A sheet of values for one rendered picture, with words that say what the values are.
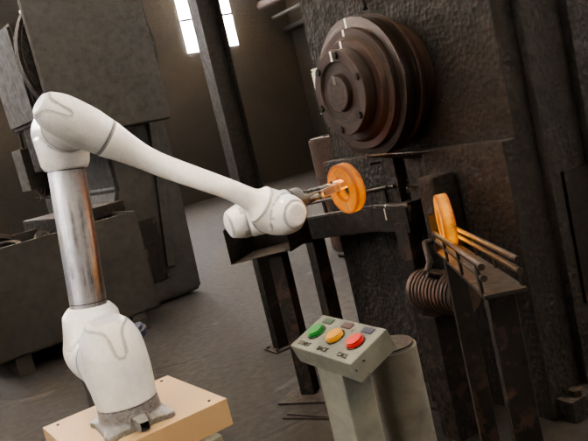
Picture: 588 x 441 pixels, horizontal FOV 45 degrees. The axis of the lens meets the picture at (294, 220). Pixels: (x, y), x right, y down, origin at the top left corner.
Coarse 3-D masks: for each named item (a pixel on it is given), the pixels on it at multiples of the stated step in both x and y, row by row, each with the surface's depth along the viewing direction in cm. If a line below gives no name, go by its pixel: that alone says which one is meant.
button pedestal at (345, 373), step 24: (384, 336) 144; (312, 360) 155; (336, 360) 144; (360, 360) 141; (336, 384) 150; (360, 384) 150; (336, 408) 153; (360, 408) 150; (336, 432) 156; (360, 432) 150
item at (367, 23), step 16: (352, 16) 231; (336, 32) 240; (384, 32) 220; (400, 48) 220; (400, 64) 217; (400, 80) 219; (416, 80) 221; (400, 96) 221; (416, 96) 223; (400, 112) 223; (416, 112) 225; (400, 128) 225; (384, 144) 235; (400, 144) 236
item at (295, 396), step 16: (304, 224) 276; (240, 240) 281; (256, 240) 290; (272, 240) 287; (288, 240) 261; (304, 240) 274; (240, 256) 280; (256, 256) 270; (272, 256) 273; (288, 256) 277; (272, 272) 275; (288, 272) 275; (288, 288) 274; (288, 304) 275; (288, 320) 277; (288, 336) 279; (304, 368) 279; (304, 384) 280; (320, 384) 288; (288, 400) 280; (304, 400) 276; (320, 400) 273
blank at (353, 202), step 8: (336, 168) 217; (344, 168) 214; (352, 168) 214; (328, 176) 222; (336, 176) 219; (344, 176) 215; (352, 176) 212; (352, 184) 213; (360, 184) 213; (336, 192) 222; (344, 192) 222; (352, 192) 214; (360, 192) 213; (336, 200) 223; (344, 200) 219; (352, 200) 216; (360, 200) 214; (344, 208) 221; (352, 208) 217; (360, 208) 218
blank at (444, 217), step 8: (440, 200) 189; (448, 200) 188; (440, 208) 187; (448, 208) 187; (440, 216) 187; (448, 216) 186; (440, 224) 197; (448, 224) 186; (440, 232) 197; (448, 232) 186; (456, 232) 186; (448, 240) 187; (456, 240) 187
